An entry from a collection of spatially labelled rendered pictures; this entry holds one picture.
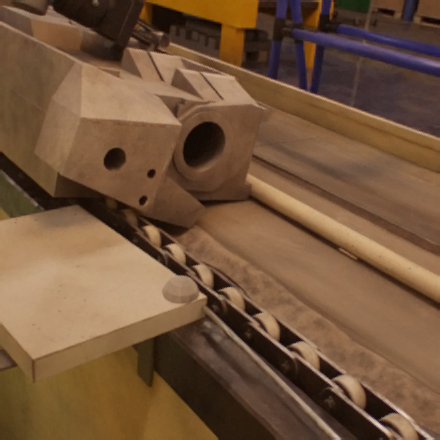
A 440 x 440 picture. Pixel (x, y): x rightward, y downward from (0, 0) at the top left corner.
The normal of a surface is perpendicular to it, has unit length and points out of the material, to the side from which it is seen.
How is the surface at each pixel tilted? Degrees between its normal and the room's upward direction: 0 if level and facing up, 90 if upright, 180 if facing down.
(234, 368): 0
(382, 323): 0
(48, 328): 0
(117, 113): 38
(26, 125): 80
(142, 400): 90
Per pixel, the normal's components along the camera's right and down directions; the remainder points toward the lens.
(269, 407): 0.09, -0.91
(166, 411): -0.81, 0.16
